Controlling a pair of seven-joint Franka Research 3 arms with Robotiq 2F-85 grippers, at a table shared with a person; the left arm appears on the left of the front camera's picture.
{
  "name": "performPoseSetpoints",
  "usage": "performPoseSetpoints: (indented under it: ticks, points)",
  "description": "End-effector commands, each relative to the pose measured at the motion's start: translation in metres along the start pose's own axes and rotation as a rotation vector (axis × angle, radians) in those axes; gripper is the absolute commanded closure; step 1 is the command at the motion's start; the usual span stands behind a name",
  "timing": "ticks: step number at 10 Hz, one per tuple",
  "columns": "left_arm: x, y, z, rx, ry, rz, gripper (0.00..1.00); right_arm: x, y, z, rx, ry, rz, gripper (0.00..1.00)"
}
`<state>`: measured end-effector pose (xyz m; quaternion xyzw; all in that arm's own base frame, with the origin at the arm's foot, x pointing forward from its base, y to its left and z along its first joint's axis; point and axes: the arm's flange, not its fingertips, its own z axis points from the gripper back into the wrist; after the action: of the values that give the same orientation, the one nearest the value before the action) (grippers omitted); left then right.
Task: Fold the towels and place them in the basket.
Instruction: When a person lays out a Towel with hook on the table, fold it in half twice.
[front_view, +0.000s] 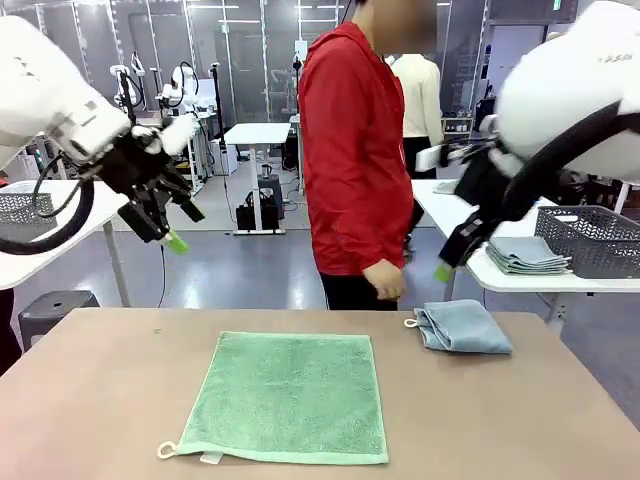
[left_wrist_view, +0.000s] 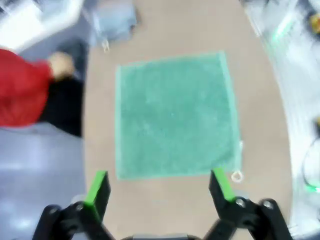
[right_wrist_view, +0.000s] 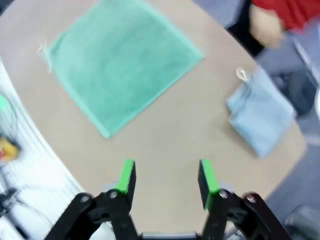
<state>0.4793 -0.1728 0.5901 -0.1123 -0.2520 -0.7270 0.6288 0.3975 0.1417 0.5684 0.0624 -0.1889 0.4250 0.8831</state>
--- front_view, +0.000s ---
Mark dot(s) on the person in cream top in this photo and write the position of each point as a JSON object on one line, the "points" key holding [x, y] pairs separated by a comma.
{"points": [[425, 100]]}

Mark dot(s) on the light blue terry towel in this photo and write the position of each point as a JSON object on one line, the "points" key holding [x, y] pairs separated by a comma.
{"points": [[465, 330]]}

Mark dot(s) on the small white robot arm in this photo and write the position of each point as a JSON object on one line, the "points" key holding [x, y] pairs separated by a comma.
{"points": [[180, 82]]}

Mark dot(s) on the grey plastic basket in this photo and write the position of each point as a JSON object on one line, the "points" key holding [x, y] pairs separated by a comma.
{"points": [[25, 210], [590, 240]]}

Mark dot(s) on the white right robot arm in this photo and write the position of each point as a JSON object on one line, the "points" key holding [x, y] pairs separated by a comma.
{"points": [[560, 85]]}

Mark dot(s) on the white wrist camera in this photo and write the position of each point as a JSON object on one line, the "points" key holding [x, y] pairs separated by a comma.
{"points": [[430, 157], [175, 132]]}

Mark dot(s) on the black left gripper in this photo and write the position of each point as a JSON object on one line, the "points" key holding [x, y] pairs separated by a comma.
{"points": [[145, 185]]}

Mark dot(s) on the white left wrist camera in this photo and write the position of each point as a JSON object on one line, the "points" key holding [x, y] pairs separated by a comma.
{"points": [[175, 132]]}

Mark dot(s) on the black tripod stand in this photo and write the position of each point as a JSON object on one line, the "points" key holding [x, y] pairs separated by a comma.
{"points": [[125, 87]]}

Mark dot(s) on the pale grey cloth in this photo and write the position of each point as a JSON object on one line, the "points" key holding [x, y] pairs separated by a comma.
{"points": [[445, 188]]}

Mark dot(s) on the green terry towel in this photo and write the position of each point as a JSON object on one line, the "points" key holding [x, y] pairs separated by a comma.
{"points": [[285, 395]]}

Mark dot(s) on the stack of blue-grey towels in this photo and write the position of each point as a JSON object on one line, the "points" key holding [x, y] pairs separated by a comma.
{"points": [[527, 255]]}

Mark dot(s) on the small grey stool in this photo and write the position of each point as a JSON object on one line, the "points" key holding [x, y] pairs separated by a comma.
{"points": [[272, 187]]}

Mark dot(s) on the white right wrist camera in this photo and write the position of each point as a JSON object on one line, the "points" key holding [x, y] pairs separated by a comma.
{"points": [[430, 157]]}

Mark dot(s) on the black bag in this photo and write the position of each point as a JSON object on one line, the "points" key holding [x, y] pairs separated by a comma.
{"points": [[250, 215]]}

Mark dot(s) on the dark grey plastic stool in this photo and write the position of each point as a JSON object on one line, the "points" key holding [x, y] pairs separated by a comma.
{"points": [[55, 305]]}

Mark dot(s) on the person's right hand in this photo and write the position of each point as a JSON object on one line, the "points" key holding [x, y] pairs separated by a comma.
{"points": [[386, 280]]}

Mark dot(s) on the person in red jacket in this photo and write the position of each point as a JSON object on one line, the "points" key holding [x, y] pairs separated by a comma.
{"points": [[350, 150]]}

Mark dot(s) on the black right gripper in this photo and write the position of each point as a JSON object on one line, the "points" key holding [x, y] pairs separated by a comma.
{"points": [[482, 185]]}

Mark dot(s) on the black pole stand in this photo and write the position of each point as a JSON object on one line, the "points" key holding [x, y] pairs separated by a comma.
{"points": [[216, 100]]}

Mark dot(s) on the white standing desk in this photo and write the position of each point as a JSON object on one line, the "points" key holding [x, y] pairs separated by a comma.
{"points": [[257, 132]]}

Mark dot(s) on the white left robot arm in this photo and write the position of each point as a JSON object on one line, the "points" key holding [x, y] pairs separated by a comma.
{"points": [[40, 85]]}

